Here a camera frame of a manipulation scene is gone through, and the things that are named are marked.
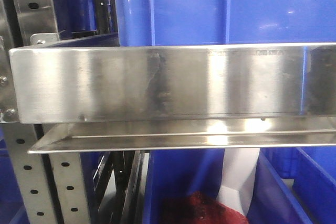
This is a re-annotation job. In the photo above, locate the steel shelf front beam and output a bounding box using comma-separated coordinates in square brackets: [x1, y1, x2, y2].
[10, 43, 335, 123]

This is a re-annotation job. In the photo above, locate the steel perforated shelf upright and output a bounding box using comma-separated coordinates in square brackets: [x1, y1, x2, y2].
[3, 0, 98, 223]

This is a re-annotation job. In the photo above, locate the blue lower bin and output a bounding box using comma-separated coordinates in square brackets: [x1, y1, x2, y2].
[141, 147, 336, 224]

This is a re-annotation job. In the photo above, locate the blue plastic bin upper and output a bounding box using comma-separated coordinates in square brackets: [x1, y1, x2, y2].
[115, 0, 335, 46]

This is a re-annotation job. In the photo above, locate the white paper sheet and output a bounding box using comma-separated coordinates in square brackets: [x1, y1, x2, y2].
[217, 148, 260, 216]

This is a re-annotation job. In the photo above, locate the dark red cloth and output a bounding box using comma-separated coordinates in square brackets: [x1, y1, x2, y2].
[158, 191, 249, 223]

